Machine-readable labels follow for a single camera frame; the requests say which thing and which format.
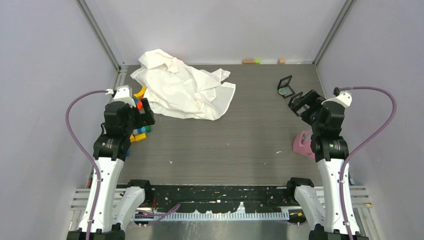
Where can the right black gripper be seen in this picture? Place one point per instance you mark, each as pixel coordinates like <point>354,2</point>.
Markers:
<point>312,99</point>

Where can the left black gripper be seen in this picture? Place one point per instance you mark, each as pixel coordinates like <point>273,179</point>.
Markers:
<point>143,119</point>

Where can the white shirt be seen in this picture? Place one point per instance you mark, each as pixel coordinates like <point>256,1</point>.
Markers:
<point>178,90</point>

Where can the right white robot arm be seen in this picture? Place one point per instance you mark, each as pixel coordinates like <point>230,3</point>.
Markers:
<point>333,219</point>

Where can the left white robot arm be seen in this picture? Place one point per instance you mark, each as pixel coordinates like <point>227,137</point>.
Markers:
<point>102,219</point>

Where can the toy brick pile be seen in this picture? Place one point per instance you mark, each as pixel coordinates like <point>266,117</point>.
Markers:
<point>139,134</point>

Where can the pink stand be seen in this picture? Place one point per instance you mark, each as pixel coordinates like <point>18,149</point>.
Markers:
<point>302,144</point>

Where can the wooden block with green end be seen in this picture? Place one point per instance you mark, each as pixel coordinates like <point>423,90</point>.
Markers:
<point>253,61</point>

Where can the black display frame with brooch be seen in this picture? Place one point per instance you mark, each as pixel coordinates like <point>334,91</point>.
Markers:
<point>284,89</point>

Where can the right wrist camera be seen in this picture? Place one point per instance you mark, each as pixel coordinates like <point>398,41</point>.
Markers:
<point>344,99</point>

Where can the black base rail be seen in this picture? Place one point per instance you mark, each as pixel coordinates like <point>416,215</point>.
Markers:
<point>219,199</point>

